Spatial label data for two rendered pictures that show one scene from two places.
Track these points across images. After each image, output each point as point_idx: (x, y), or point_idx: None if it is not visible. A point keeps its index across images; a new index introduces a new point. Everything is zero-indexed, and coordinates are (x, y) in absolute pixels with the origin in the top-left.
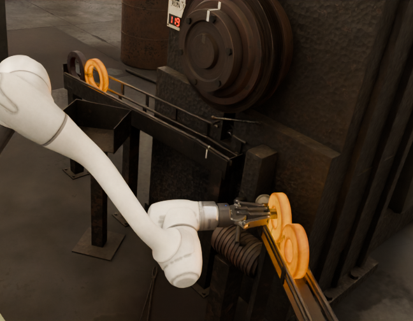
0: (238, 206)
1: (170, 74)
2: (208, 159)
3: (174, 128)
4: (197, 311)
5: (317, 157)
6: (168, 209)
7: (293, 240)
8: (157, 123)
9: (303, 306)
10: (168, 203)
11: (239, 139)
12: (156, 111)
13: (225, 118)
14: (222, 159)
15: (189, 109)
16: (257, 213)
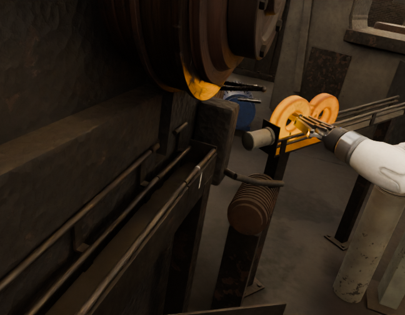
0: (322, 127)
1: (39, 156)
2: (200, 185)
3: (157, 219)
4: None
5: None
6: (403, 153)
7: (330, 103)
8: (127, 272)
9: (361, 115)
10: (399, 152)
11: (182, 127)
12: None
13: (246, 84)
14: (213, 159)
15: (104, 182)
16: (314, 120)
